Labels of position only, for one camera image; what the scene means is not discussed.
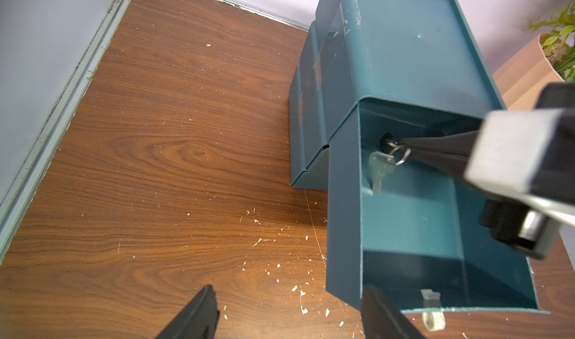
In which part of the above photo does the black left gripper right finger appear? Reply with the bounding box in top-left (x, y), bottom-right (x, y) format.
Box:
top-left (360, 285), bottom-right (425, 339)

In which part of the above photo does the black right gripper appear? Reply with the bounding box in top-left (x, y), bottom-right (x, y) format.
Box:
top-left (399, 131), bottom-right (562, 260)

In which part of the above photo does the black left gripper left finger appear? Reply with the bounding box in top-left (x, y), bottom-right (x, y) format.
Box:
top-left (156, 285), bottom-right (220, 339)

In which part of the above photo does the teal top drawer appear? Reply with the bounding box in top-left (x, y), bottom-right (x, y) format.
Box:
top-left (326, 99), bottom-right (540, 313)

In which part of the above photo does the teal drawer cabinet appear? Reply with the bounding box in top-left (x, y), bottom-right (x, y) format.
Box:
top-left (289, 0), bottom-right (505, 190)

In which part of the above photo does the large peach pot plant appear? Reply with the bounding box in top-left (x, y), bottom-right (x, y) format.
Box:
top-left (494, 0), bottom-right (574, 111)

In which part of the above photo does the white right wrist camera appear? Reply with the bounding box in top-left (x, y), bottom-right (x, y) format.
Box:
top-left (464, 83), bottom-right (574, 226)

